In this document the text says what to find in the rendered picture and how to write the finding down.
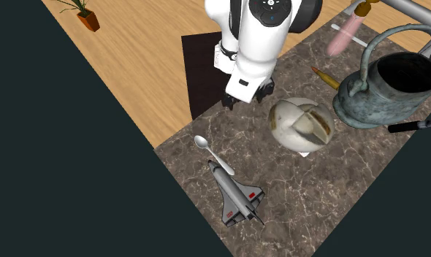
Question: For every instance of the brass bullet-shaped object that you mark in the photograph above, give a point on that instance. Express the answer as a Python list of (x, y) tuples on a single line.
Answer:
[(326, 78)]

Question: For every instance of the dark robot stand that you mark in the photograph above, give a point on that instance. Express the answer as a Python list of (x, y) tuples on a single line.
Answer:
[(201, 71)]

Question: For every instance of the grey metal tube frame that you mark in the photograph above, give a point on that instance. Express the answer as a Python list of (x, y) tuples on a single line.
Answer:
[(415, 10)]

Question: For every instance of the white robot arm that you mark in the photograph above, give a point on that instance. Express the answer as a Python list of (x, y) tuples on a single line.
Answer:
[(258, 42)]

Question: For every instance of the silver spoon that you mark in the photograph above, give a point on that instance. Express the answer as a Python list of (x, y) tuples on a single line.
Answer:
[(201, 142)]

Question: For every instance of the green-grey metal watering can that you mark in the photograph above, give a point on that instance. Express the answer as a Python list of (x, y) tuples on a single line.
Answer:
[(368, 99)]

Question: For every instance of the grey toy space shuttle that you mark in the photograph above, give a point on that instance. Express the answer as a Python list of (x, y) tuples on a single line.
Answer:
[(233, 195)]

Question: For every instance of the pink bottle with gold cap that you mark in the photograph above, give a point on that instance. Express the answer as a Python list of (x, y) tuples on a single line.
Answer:
[(343, 37)]

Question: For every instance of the white flat stick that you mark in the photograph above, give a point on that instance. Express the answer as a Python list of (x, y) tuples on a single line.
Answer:
[(360, 42)]

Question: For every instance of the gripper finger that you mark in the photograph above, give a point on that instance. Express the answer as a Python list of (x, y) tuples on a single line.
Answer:
[(230, 102), (265, 91)]

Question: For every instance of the plant in orange pot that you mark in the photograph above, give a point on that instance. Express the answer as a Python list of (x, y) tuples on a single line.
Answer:
[(89, 19)]

